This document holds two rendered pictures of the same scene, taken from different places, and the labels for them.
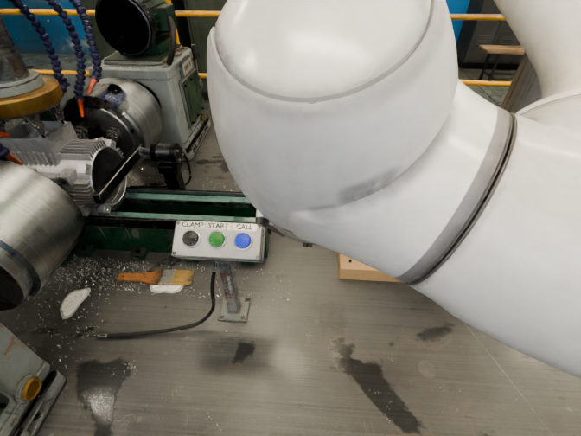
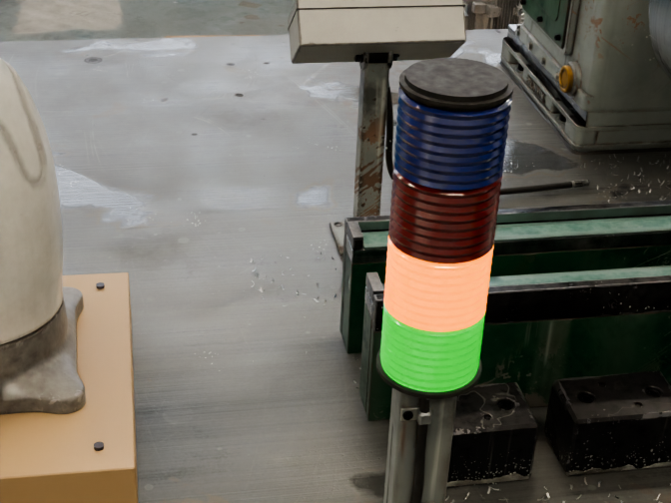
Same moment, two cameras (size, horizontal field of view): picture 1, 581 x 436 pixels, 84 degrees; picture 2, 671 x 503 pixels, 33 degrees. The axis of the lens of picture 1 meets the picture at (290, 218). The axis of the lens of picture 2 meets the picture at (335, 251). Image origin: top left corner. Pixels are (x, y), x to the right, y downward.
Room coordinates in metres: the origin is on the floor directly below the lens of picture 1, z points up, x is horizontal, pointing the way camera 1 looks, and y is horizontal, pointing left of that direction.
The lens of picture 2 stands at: (1.52, -0.18, 1.44)
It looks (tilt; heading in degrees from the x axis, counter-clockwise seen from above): 31 degrees down; 165
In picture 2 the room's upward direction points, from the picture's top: 2 degrees clockwise
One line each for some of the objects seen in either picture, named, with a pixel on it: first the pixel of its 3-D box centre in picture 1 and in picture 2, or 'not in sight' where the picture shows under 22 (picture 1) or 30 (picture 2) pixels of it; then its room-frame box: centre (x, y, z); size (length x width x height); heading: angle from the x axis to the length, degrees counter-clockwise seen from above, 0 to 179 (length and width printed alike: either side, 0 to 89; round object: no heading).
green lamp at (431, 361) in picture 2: not in sight; (431, 335); (0.99, 0.02, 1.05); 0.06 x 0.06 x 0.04
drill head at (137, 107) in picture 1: (120, 120); not in sight; (1.01, 0.56, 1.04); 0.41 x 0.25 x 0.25; 176
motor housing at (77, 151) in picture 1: (74, 175); not in sight; (0.72, 0.58, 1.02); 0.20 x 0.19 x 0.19; 86
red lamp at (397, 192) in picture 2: not in sight; (444, 203); (0.99, 0.02, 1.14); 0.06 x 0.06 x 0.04
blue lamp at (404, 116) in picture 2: not in sight; (451, 129); (0.99, 0.02, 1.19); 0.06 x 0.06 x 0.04
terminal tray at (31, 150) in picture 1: (42, 143); not in sight; (0.73, 0.62, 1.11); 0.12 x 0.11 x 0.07; 86
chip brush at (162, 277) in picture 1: (156, 277); not in sight; (0.55, 0.36, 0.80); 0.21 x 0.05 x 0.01; 89
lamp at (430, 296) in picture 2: not in sight; (437, 271); (0.99, 0.02, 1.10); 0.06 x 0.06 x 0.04
